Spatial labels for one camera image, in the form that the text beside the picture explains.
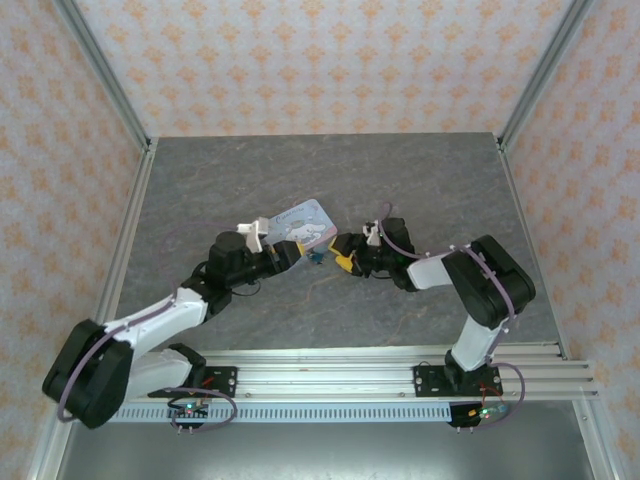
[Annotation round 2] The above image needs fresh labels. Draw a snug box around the light blue cartoon pouch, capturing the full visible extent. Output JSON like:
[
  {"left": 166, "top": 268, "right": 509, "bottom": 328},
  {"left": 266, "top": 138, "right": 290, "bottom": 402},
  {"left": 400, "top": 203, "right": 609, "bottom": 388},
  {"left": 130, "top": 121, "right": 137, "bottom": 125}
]
[{"left": 261, "top": 197, "right": 342, "bottom": 262}]

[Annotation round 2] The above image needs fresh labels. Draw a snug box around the narrow aluminium crossbeam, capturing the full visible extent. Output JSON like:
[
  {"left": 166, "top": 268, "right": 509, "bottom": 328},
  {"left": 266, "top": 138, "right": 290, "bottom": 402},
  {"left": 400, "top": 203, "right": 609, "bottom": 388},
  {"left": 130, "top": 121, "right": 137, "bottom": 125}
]
[{"left": 88, "top": 341, "right": 569, "bottom": 362}]

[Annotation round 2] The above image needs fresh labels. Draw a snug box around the wide aluminium crossbeam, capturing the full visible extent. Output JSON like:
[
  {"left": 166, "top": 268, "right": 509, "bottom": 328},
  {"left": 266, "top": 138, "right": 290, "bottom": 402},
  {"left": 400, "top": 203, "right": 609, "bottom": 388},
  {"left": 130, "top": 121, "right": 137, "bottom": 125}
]
[{"left": 53, "top": 360, "right": 600, "bottom": 401}]

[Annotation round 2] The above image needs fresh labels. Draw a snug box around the grey metal panel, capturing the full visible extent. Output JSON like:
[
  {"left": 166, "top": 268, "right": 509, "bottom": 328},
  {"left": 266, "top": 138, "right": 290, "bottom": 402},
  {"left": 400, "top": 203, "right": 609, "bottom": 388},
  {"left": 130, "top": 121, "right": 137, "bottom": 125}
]
[{"left": 52, "top": 422, "right": 599, "bottom": 480}]

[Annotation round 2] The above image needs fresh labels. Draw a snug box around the aluminium side rail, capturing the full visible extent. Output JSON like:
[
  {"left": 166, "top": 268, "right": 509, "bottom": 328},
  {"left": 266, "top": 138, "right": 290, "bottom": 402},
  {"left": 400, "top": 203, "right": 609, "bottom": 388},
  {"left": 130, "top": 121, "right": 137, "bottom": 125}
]
[
  {"left": 496, "top": 134, "right": 571, "bottom": 361},
  {"left": 77, "top": 138, "right": 159, "bottom": 361}
]

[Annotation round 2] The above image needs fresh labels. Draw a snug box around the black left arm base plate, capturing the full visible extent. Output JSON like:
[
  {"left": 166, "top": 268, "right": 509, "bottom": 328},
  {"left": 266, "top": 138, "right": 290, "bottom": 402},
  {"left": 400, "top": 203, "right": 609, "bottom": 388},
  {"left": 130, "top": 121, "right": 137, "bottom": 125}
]
[{"left": 192, "top": 364, "right": 239, "bottom": 400}]

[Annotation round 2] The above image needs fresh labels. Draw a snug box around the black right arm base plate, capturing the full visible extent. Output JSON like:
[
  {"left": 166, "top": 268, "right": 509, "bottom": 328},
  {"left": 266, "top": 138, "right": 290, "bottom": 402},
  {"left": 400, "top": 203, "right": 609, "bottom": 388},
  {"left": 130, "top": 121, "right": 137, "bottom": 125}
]
[{"left": 413, "top": 363, "right": 507, "bottom": 400}]

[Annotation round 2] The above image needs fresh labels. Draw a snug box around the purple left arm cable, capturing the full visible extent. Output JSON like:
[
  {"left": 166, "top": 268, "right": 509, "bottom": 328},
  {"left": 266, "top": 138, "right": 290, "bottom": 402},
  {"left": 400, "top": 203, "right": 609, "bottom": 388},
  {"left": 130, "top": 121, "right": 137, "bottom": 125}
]
[{"left": 57, "top": 219, "right": 246, "bottom": 435}]

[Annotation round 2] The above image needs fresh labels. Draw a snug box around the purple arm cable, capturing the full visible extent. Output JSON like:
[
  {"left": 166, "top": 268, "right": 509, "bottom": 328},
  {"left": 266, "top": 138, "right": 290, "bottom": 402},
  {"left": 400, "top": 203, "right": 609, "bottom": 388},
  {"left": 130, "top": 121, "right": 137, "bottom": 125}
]
[
  {"left": 377, "top": 201, "right": 527, "bottom": 431},
  {"left": 57, "top": 219, "right": 246, "bottom": 435}
]

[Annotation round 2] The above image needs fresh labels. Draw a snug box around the white slotted cable duct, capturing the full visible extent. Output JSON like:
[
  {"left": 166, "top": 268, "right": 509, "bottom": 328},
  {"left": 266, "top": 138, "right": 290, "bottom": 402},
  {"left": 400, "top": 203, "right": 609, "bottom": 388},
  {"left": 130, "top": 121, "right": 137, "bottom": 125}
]
[{"left": 107, "top": 403, "right": 511, "bottom": 425}]

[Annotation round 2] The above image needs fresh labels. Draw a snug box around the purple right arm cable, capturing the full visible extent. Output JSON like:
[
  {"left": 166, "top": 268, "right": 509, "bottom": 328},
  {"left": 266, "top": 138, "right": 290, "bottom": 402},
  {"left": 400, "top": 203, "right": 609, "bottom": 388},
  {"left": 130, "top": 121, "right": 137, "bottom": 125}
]
[{"left": 377, "top": 201, "right": 527, "bottom": 431}]

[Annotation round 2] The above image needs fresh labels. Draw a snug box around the aluminium corner post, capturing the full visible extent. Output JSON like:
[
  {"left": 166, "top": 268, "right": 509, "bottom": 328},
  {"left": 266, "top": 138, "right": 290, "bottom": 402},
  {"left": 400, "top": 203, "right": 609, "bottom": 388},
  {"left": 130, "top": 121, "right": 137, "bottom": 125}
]
[
  {"left": 52, "top": 0, "right": 154, "bottom": 151},
  {"left": 497, "top": 0, "right": 597, "bottom": 151}
]

